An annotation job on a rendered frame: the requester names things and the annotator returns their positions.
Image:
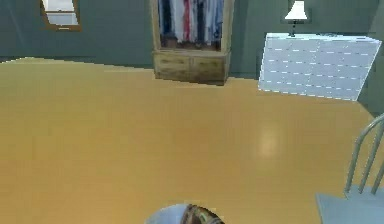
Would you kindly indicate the wooden wardrobe with clothes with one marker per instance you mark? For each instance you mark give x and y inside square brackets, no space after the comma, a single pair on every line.
[191,63]

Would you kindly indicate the round silver patterned object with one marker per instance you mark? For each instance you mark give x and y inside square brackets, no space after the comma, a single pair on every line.
[183,215]

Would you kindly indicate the white chest of drawers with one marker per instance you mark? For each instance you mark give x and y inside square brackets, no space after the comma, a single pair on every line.
[316,66]

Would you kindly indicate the white shade table lamp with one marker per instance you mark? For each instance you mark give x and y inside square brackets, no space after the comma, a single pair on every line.
[296,11]

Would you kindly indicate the wooden framed window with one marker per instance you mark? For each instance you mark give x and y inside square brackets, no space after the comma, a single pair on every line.
[61,15]

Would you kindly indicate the grey metal chair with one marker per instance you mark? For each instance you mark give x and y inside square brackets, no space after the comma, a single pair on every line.
[353,206]

